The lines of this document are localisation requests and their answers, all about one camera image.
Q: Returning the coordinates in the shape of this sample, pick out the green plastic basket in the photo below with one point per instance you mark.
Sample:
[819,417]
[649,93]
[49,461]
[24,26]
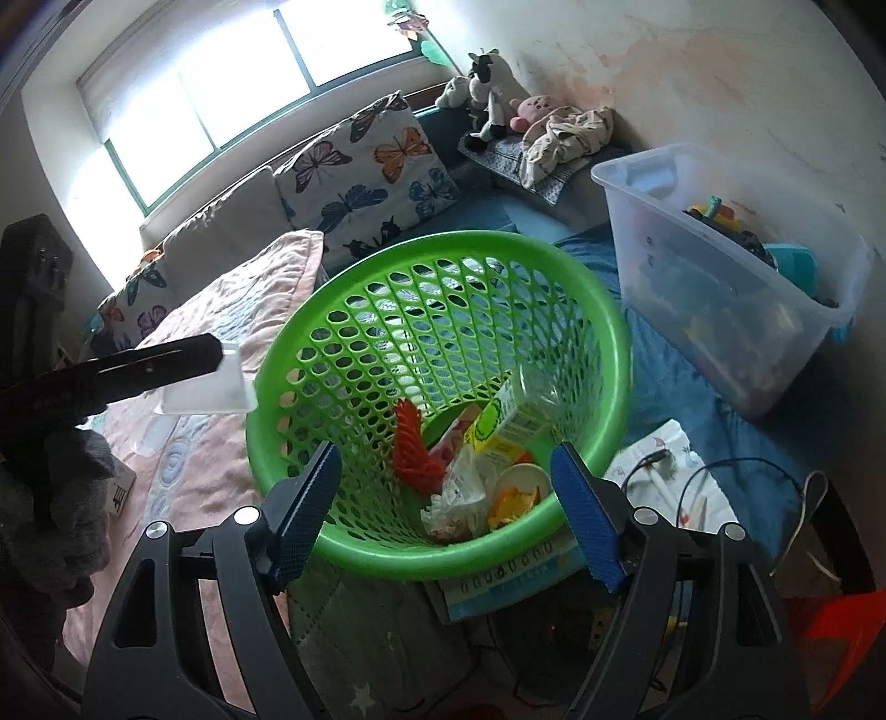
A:
[443,240]

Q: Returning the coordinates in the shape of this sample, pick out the yellow and green drink carton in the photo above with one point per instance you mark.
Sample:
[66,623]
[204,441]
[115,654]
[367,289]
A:
[498,422]

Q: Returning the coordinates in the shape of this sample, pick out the plastic bag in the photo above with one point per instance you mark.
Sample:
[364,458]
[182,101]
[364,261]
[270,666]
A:
[460,498]

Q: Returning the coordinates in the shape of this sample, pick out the colourful pinwheel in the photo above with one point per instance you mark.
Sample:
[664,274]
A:
[422,28]

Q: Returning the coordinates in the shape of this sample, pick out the orange plastic stool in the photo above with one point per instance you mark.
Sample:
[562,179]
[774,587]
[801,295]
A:
[844,644]

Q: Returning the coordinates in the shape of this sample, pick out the crumpled beige printed cloth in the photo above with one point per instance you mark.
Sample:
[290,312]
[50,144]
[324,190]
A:
[564,142]

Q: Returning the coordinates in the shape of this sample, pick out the light blue booklet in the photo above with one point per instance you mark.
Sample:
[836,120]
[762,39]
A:
[498,588]

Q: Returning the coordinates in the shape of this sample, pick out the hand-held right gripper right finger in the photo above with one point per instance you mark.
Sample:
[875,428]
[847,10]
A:
[585,512]

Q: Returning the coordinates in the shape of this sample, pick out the red foam net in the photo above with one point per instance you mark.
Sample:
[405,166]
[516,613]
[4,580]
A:
[415,457]

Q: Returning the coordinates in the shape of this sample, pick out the window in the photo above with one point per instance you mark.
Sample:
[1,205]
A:
[242,90]

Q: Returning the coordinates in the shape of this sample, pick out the teal plastic toy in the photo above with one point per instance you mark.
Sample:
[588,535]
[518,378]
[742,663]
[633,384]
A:
[792,259]

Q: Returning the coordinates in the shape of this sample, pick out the yellow toy vehicle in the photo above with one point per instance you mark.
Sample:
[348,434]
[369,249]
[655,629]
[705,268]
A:
[713,211]

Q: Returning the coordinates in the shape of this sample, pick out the pink pig plush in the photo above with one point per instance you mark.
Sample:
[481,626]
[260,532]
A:
[533,111]

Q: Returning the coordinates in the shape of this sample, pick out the pink blanket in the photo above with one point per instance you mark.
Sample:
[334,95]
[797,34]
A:
[228,304]

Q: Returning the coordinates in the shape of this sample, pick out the orange plush toy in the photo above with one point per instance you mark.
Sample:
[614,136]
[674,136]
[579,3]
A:
[153,257]

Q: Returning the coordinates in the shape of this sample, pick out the white paper cup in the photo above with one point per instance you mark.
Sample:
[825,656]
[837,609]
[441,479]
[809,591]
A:
[519,476]

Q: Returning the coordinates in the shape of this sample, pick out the grey dog plush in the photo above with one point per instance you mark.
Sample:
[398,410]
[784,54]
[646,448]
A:
[453,91]

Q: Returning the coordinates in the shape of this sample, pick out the large butterfly print pillow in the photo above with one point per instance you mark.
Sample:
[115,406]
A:
[367,173]

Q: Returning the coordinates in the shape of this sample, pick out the grey cushion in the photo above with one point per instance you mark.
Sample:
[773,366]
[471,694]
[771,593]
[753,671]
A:
[221,221]

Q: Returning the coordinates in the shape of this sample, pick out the white printed cloth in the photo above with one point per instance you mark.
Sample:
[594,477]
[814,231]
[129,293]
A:
[657,484]

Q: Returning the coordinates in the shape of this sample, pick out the patterned grey mat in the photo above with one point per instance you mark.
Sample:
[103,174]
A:
[498,163]

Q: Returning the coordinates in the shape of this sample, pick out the small butterfly print pillow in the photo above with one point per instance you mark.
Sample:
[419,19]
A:
[138,304]

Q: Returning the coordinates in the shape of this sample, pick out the black and white cow plush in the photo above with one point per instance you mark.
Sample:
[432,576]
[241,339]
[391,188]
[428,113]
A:
[491,90]

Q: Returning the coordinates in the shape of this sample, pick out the pink snack packet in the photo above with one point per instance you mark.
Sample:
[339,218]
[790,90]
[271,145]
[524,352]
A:
[457,436]

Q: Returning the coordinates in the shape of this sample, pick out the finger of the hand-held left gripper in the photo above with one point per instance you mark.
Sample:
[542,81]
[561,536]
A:
[152,363]

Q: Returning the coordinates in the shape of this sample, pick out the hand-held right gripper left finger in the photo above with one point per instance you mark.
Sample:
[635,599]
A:
[308,512]

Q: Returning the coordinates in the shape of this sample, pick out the grey star print cloth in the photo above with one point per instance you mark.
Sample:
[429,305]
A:
[374,644]

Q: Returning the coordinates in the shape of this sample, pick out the clear plastic storage box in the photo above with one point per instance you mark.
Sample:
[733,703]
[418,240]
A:
[692,291]

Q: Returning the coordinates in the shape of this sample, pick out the clear plastic tray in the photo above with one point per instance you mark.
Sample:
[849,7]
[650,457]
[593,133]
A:
[214,394]

